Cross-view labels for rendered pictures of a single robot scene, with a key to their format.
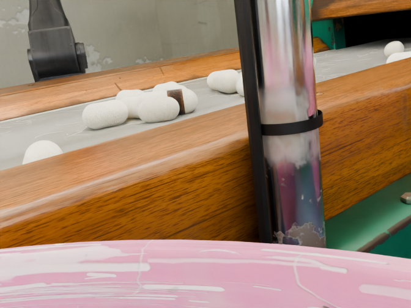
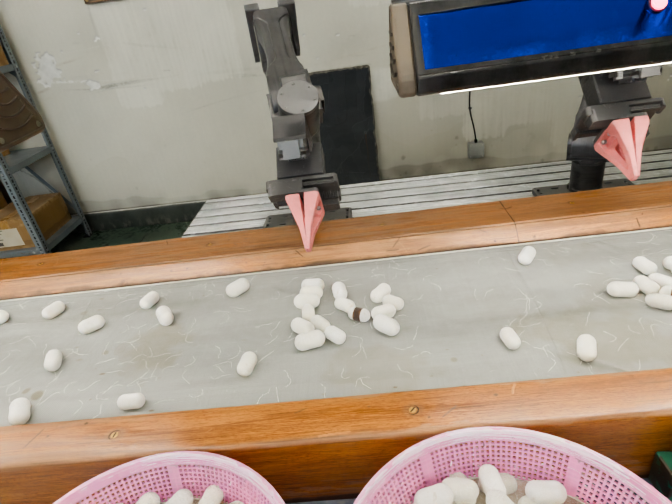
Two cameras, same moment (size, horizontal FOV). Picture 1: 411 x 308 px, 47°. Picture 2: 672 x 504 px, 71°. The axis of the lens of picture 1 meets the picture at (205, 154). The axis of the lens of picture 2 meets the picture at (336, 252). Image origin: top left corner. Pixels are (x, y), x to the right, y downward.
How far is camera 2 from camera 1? 0.39 m
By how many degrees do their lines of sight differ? 42
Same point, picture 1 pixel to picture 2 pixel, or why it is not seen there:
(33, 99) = (571, 225)
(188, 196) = (651, 425)
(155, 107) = (658, 302)
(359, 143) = not seen: outside the picture
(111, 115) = (626, 293)
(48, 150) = (592, 349)
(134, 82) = (653, 219)
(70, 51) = not seen: hidden behind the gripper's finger
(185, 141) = (659, 399)
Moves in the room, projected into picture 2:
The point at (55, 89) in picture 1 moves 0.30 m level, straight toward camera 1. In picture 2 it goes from (589, 219) to (601, 345)
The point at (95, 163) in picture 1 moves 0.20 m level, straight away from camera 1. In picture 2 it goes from (617, 397) to (611, 279)
